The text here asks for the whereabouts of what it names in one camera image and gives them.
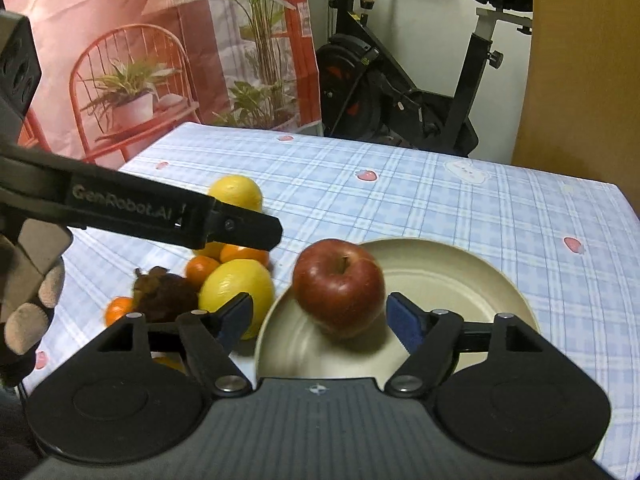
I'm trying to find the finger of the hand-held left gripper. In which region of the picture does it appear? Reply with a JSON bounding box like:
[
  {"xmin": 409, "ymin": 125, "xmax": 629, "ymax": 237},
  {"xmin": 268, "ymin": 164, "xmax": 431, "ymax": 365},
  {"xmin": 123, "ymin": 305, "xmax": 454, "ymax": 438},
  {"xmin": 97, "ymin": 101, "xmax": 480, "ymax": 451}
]
[{"xmin": 209, "ymin": 198, "xmax": 284, "ymax": 252}]

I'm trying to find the black exercise bike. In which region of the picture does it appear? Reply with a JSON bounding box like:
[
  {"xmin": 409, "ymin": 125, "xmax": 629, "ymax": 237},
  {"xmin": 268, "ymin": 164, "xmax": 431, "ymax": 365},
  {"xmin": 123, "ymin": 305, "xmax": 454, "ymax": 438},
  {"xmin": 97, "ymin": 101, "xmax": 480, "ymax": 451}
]
[{"xmin": 304, "ymin": 0, "xmax": 535, "ymax": 158}]

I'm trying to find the yellow lemon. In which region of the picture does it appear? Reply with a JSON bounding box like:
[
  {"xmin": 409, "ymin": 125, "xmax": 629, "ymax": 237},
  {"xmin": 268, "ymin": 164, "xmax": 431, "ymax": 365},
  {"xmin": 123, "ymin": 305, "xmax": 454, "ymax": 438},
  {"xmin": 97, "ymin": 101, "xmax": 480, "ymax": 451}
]
[
  {"xmin": 197, "ymin": 259, "xmax": 275, "ymax": 341},
  {"xmin": 207, "ymin": 175, "xmax": 264, "ymax": 214}
]

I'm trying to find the brown wooden panel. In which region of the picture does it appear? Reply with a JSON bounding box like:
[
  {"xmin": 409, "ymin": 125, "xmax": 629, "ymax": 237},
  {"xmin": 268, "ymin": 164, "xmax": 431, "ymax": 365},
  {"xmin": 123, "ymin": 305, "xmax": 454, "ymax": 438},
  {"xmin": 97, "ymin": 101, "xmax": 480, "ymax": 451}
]
[{"xmin": 510, "ymin": 0, "xmax": 640, "ymax": 187}]

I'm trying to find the small tangerine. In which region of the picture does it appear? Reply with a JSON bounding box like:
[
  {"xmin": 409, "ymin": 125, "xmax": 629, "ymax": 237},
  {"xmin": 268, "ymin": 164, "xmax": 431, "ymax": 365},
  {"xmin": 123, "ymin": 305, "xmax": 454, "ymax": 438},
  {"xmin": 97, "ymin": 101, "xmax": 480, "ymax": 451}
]
[
  {"xmin": 104, "ymin": 296, "xmax": 136, "ymax": 326},
  {"xmin": 186, "ymin": 255, "xmax": 221, "ymax": 289},
  {"xmin": 150, "ymin": 355, "xmax": 189, "ymax": 376},
  {"xmin": 219, "ymin": 244, "xmax": 271, "ymax": 267},
  {"xmin": 192, "ymin": 241, "xmax": 226, "ymax": 261}
]

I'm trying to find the plaid tablecloth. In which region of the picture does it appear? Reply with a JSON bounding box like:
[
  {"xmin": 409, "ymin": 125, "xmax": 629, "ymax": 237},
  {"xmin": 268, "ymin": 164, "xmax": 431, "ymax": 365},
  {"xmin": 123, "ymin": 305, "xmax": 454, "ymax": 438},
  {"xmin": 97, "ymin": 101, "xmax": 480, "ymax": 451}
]
[{"xmin": 20, "ymin": 121, "xmax": 640, "ymax": 480}]

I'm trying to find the printed backdrop cloth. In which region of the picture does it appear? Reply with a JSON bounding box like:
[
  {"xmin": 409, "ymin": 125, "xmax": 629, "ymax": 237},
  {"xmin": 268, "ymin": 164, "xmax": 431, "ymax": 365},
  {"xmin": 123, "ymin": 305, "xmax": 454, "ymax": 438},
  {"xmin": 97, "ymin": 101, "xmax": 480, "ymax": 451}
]
[{"xmin": 0, "ymin": 0, "xmax": 322, "ymax": 171}]

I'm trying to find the red apple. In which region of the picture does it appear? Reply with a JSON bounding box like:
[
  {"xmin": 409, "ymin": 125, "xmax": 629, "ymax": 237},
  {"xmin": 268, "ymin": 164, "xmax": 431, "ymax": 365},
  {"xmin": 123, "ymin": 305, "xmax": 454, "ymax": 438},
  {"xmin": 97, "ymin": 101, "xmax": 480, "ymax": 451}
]
[{"xmin": 291, "ymin": 239, "xmax": 387, "ymax": 339}]

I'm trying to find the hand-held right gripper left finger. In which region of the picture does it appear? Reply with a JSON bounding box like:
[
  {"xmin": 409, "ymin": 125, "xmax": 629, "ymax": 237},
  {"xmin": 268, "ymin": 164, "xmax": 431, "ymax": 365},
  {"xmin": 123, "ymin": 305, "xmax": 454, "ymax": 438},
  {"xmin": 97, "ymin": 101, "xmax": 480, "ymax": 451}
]
[{"xmin": 94, "ymin": 292, "xmax": 256, "ymax": 397}]

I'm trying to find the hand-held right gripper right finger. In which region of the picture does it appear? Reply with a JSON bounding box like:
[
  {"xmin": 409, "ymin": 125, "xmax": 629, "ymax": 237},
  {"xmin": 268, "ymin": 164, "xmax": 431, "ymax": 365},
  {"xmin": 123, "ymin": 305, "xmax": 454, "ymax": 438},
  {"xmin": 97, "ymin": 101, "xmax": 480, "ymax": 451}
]
[{"xmin": 384, "ymin": 291, "xmax": 552, "ymax": 399}]

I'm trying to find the dark brown dried fruit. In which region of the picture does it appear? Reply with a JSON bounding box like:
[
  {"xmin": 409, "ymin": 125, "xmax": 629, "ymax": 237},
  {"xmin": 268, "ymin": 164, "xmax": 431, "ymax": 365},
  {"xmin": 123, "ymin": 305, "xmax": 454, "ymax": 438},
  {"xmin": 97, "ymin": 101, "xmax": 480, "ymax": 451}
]
[{"xmin": 131, "ymin": 266, "xmax": 201, "ymax": 324}]

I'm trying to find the beige plate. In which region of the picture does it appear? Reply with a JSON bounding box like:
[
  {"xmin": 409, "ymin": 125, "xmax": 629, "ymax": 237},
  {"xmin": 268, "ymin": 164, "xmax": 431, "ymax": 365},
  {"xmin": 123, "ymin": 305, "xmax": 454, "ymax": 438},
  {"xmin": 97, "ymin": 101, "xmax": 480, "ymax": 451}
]
[{"xmin": 254, "ymin": 237, "xmax": 541, "ymax": 392}]

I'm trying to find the person's left hand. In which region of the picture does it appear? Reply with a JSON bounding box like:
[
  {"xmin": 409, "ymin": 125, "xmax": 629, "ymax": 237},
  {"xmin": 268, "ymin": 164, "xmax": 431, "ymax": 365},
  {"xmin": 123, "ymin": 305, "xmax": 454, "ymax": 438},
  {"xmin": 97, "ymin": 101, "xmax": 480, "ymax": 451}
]
[{"xmin": 0, "ymin": 232, "xmax": 67, "ymax": 388}]

